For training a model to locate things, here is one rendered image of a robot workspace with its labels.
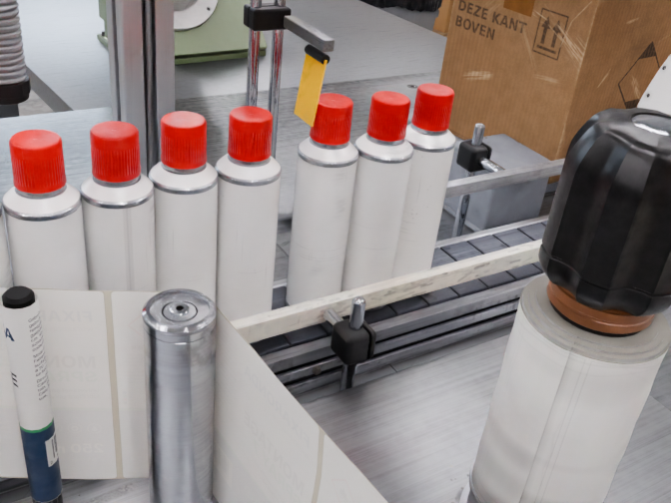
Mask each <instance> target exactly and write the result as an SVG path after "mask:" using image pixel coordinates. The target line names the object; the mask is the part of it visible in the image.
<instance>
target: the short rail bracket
mask: <svg viewBox="0 0 671 503"><path fill-rule="evenodd" d="M364 310H365V299H364V298H363V297H362V296H359V295H358V296H355V297H354V298H353V299H352V301H351V308H350V315H349V319H345V320H342V321H338V322H336V323H335V324H334V326H333V334H332V342H331V349H332V350H333V352H334V353H335V354H336V355H337V356H338V358H339V359H340V360H341V361H342V362H343V366H342V373H341V381H340V388H339V391H343V390H346V389H349V388H352V387H353V383H354V377H355V370H356V364H357V363H359V362H362V361H365V360H366V359H371V358H372V357H373V353H374V347H375V341H376V332H375V331H374V330H373V329H372V328H371V327H370V326H369V325H368V324H367V322H366V321H365V320H364V319H363V317H364Z"/></svg>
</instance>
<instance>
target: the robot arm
mask: <svg viewBox="0 0 671 503"><path fill-rule="evenodd" d="M217 3H218V0H174V31H186V30H191V29H194V28H196V27H198V26H200V25H202V24H203V23H205V22H206V21H207V20H208V19H209V18H210V16H211V15H212V13H213V12H214V10H215V8H216V5H217ZM637 108H645V109H652V110H657V111H660V112H662V113H665V114H668V115H671V54H670V56H669V57H668V58H667V59H666V61H665V62H664V64H663V65H662V66H661V68H660V69H659V71H658V72H657V74H656V75H655V77H654V78H653V80H652V81H651V83H650V84H649V86H648V87H647V89H646V91H645V93H644V94H643V96H642V98H641V99H640V101H639V103H638V106H637Z"/></svg>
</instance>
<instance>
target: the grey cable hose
mask: <svg viewBox="0 0 671 503"><path fill-rule="evenodd" d="M18 6H19V4H18V2H17V0H0V105H16V104H20V103H23V102H25V101H27V100H28V99H29V96H30V95H29V93H30V90H31V86H30V77H29V76H28V75H27V74H26V67H25V60H24V59H25V55H24V54H23V53H24V48H23V41H22V39H23V38H22V35H21V33H22V29H21V28H20V27H21V23H20V15H19V8H17V7H18Z"/></svg>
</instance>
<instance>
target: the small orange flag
mask: <svg viewBox="0 0 671 503"><path fill-rule="evenodd" d="M305 52H306V57H305V62H304V67H303V72H302V77H301V82H300V87H299V92H298V97H297V102H296V107H295V114H296V115H297V116H298V117H300V118H301V119H302V120H304V121H305V122H306V123H307V124H309V125H310V126H311V127H313V126H314V122H315V117H316V112H317V108H318V103H319V98H320V94H321V89H322V84H323V80H324V75H325V70H326V66H327V64H328V63H329V61H330V56H329V55H327V54H326V53H324V52H322V51H321V50H319V49H318V48H316V47H314V46H313V45H311V44H308V45H306V46H305Z"/></svg>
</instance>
